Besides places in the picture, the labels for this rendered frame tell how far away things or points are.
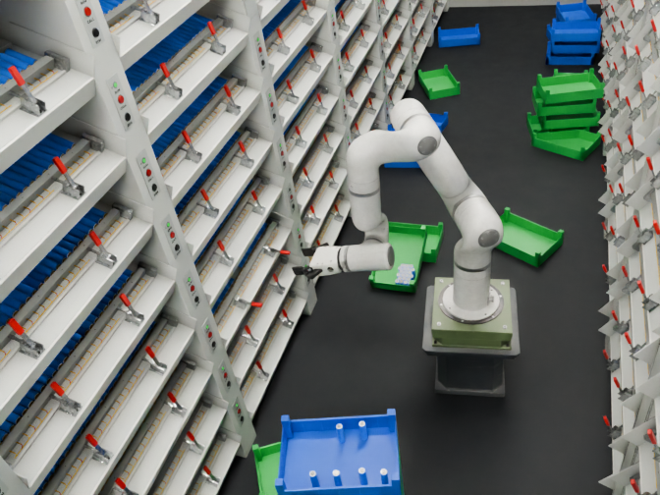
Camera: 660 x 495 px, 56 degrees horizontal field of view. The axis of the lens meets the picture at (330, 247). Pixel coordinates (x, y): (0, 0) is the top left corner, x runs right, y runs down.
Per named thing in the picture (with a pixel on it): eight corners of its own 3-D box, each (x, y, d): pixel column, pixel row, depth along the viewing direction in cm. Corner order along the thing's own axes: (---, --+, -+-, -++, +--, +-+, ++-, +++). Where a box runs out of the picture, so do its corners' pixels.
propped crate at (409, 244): (415, 293, 272) (413, 284, 265) (371, 287, 278) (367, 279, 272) (427, 235, 286) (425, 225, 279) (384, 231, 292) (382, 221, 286)
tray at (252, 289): (289, 237, 242) (294, 220, 236) (223, 356, 200) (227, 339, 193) (242, 217, 243) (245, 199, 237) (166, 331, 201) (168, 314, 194)
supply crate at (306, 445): (397, 425, 167) (395, 408, 162) (402, 497, 152) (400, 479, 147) (286, 431, 170) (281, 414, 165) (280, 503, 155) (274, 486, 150)
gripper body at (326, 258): (345, 278, 196) (313, 279, 201) (354, 256, 203) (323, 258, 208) (337, 260, 192) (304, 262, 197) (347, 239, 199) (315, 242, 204)
